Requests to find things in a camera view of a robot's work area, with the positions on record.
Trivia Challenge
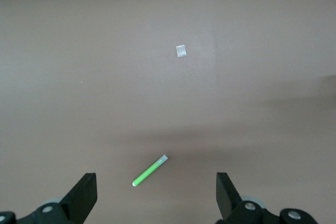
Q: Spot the small clear tape piece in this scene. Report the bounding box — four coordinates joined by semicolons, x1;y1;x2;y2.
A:
175;45;188;58

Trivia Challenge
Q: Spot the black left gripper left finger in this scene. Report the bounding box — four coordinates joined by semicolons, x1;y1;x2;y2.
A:
0;173;98;224

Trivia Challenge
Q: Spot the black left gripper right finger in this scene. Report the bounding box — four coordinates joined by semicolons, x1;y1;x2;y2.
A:
209;172;319;224

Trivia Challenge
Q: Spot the green highlighter pen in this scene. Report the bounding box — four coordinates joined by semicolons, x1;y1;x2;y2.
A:
132;154;169;187

